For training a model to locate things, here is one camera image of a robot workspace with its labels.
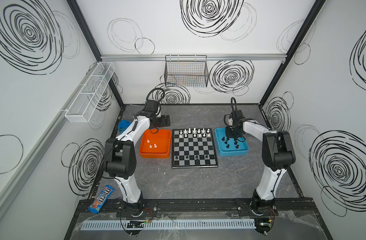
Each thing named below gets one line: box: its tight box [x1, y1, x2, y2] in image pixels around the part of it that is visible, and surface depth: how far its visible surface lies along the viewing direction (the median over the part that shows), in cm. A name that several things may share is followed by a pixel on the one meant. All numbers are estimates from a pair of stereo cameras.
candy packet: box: [88, 185, 115, 214], surface depth 77 cm
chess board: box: [171, 128, 219, 169], surface depth 95 cm
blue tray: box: [215, 127, 250, 157], surface depth 98 cm
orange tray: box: [139, 129, 171, 159], surface depth 96 cm
